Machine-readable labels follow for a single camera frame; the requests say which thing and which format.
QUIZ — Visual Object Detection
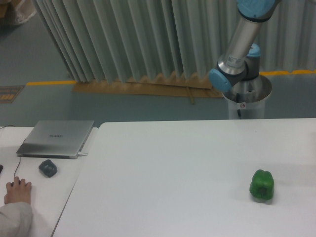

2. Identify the black round device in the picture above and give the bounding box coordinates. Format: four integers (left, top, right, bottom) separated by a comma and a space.
39, 159, 58, 178

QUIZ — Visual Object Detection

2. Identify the green bell pepper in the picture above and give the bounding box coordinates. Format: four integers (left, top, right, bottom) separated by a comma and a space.
249, 169, 274, 200

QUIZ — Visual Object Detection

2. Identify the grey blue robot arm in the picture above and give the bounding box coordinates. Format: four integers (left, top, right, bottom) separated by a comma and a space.
209, 0, 280, 92

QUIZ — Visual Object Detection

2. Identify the black mouse cable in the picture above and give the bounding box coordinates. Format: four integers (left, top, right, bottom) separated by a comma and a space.
13, 126, 35, 183

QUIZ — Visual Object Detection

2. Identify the clear plastic bag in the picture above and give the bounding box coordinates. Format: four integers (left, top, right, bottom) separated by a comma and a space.
6, 0, 37, 25

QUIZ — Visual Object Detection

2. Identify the silver closed laptop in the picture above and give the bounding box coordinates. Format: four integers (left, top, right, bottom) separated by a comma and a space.
16, 120, 94, 158

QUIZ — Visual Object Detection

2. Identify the white sleeved forearm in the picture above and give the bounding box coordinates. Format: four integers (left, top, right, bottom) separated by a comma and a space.
0, 202, 33, 237

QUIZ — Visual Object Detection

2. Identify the pale green curtain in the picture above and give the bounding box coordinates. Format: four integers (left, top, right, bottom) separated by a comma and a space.
33, 0, 316, 82

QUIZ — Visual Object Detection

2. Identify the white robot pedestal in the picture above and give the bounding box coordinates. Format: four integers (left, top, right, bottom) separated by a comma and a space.
223, 75, 272, 119

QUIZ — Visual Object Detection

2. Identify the person's hand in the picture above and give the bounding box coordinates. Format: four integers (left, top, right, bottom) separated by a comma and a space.
4, 176, 32, 205

